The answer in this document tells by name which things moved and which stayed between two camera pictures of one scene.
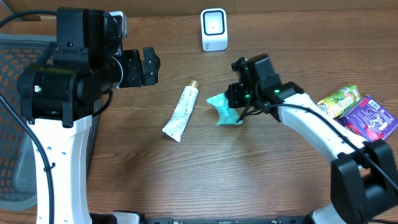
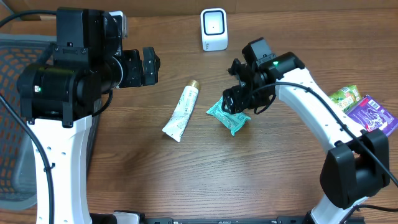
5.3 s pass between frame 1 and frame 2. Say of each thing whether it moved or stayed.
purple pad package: stayed
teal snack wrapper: moved
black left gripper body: stayed
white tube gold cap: stayed
